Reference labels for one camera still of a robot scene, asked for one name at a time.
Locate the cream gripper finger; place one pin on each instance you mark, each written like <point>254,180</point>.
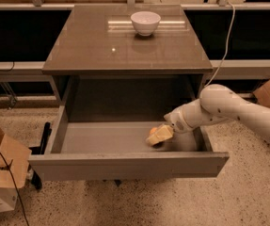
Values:
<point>163,133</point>

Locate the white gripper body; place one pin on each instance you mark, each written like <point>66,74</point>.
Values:
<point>176,121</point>

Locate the orange fruit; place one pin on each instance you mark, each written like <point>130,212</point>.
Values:
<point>153,130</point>

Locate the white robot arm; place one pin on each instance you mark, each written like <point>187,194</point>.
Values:
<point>215,104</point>

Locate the grey cabinet with counter top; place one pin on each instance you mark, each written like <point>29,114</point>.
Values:
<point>126,69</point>

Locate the grey open top drawer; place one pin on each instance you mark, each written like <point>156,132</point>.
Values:
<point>101,129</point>

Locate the white ceramic bowl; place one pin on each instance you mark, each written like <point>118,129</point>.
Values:
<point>145,22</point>

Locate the black cabinet foot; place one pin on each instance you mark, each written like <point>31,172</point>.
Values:
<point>36,181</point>

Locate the open cardboard box left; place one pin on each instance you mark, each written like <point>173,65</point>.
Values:
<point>13,170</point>

